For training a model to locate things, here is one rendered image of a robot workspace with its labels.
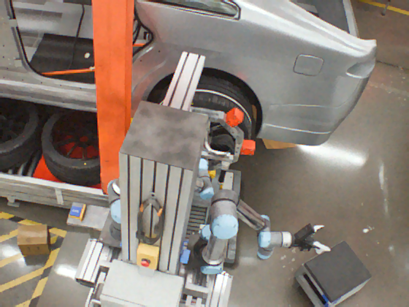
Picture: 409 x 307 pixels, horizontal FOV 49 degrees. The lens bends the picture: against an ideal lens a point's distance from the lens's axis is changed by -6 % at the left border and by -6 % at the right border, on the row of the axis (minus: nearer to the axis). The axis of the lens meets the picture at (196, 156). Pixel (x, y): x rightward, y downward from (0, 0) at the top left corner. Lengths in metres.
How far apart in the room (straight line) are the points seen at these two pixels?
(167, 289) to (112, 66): 1.09
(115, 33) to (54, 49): 1.71
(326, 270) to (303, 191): 0.97
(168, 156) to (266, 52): 1.46
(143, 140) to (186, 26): 1.33
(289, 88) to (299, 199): 1.33
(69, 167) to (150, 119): 1.86
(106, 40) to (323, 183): 2.61
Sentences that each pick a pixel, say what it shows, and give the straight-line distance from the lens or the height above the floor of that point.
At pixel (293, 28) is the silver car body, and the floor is 1.69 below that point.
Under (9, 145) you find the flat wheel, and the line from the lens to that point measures 3.65.
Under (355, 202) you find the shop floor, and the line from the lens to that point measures 4.30.
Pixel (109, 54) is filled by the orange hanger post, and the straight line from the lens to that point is 2.33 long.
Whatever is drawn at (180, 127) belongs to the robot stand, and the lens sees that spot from 1.63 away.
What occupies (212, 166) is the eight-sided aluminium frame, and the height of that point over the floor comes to 0.64.
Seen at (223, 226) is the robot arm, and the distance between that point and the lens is 2.10.
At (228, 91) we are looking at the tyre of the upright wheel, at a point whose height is 1.15.
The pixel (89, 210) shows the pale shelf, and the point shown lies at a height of 0.45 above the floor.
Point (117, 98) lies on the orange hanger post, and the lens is 2.52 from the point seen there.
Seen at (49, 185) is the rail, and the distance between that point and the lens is 3.51.
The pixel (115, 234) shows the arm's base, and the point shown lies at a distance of 2.71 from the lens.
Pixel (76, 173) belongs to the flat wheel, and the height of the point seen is 0.44.
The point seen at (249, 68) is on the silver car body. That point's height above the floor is 1.36.
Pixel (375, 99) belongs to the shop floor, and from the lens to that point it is 5.33.
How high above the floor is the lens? 3.24
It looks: 51 degrees down
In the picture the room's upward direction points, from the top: 10 degrees clockwise
